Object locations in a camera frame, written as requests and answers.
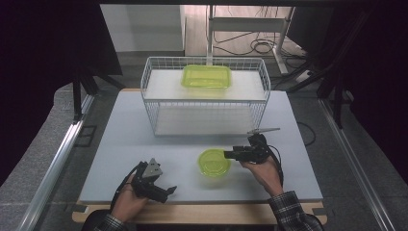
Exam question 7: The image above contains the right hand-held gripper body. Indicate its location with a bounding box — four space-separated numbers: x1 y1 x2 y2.
246 127 281 165

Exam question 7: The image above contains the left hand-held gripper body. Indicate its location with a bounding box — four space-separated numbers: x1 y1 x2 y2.
130 157 164 198

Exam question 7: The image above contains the round yellow-green plastic bowl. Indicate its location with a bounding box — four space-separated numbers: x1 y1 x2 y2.
196 147 233 179

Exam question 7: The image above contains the white wire shelf rack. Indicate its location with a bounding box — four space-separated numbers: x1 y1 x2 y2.
140 56 272 139

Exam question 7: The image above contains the rectangular yellow-green plastic container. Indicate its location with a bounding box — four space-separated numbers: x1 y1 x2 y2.
180 64 233 90

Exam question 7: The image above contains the person's right hand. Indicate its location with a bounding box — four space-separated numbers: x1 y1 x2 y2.
240 156 285 197

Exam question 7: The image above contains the person's left hand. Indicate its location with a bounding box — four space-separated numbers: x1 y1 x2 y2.
110 182 149 223

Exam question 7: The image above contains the light grey table mat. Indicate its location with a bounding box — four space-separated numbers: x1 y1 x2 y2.
78 90 324 205

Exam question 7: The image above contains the wooden table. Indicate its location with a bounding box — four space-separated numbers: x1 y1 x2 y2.
71 88 328 225

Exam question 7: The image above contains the black metal stand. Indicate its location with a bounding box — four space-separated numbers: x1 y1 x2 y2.
71 63 127 125
285 9 377 130

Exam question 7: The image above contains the dark curtain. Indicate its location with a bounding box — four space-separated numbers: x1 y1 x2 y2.
288 5 408 186
0 0 123 188

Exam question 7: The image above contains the white cabinet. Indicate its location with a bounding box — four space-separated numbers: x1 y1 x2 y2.
99 3 188 58

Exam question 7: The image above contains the right hand-held gripper black cable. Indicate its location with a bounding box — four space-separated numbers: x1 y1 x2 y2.
268 143 286 188

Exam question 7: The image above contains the hand-held gripper black cable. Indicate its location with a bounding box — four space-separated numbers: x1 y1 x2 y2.
268 143 286 188
110 161 144 210

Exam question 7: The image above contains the left hand-held gripper black cable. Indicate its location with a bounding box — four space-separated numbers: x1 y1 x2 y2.
110 161 144 210

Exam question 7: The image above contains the thin black floor cable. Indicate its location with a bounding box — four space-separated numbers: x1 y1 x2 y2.
296 120 318 148

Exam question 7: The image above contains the aluminium rail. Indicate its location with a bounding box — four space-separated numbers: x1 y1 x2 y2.
15 94 96 231
317 97 397 231

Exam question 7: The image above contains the black floor cables bundle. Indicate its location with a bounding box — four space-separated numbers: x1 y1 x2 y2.
213 30 306 60

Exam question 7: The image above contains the white metal desk frame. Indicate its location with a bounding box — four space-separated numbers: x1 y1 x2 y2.
205 4 296 76

